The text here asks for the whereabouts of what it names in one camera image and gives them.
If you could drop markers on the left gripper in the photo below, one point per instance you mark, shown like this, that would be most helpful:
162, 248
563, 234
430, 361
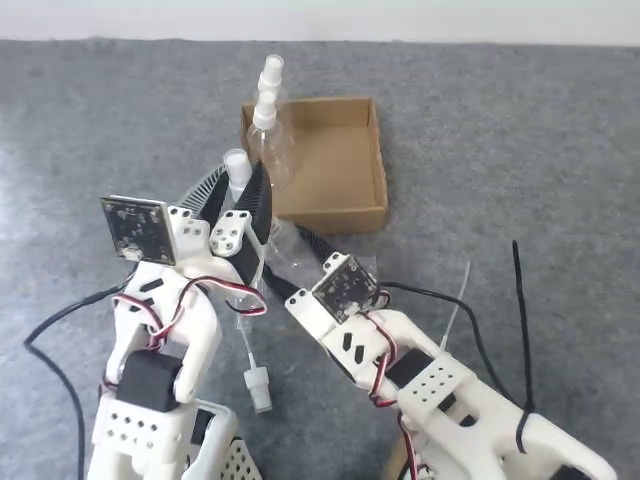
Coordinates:
165, 300

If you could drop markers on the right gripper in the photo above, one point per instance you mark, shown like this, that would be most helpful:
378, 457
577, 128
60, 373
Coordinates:
350, 350

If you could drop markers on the clear plastic bottle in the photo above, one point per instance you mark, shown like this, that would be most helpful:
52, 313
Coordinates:
292, 245

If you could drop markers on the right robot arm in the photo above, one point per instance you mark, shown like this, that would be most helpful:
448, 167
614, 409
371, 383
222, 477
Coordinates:
500, 425

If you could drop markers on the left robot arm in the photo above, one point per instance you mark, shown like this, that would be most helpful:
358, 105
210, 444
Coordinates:
131, 425

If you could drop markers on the brown cardboard box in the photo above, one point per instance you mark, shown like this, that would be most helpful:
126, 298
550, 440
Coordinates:
335, 165

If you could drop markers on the white spray top with tube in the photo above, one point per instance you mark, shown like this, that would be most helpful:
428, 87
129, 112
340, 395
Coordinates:
257, 387

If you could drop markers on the white zip tie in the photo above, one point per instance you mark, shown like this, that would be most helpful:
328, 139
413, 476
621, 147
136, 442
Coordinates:
456, 312

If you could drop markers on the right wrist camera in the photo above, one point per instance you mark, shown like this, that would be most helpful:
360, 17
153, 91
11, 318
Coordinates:
345, 290

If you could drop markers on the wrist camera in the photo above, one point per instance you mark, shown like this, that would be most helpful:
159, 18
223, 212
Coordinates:
345, 290
140, 230

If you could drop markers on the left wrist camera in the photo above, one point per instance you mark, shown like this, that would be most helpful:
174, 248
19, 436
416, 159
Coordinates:
140, 230

